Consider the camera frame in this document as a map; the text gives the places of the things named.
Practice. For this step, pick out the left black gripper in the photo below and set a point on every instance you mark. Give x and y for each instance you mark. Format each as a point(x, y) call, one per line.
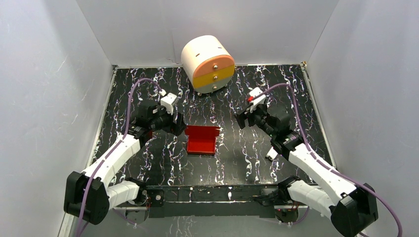
point(178, 123)

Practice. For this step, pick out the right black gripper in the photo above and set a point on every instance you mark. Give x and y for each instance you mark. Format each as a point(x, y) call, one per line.
point(240, 117)

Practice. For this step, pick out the red paper box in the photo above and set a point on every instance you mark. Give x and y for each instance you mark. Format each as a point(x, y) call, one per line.
point(201, 139)

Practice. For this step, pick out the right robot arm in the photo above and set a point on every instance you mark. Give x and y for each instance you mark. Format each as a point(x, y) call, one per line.
point(351, 208)

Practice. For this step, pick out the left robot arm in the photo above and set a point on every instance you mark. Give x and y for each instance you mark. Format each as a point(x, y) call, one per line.
point(89, 194)

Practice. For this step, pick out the round three-drawer cabinet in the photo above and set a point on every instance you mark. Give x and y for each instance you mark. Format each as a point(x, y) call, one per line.
point(208, 65)

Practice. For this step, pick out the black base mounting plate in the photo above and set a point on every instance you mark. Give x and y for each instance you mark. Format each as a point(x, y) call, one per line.
point(220, 200)

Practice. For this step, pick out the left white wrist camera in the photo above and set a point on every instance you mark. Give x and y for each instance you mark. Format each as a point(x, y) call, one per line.
point(168, 101)

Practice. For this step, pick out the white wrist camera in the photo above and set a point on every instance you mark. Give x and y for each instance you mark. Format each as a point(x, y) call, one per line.
point(168, 101)
point(255, 97)

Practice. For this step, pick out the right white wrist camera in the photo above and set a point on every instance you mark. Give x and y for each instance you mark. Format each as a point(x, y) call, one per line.
point(255, 97)

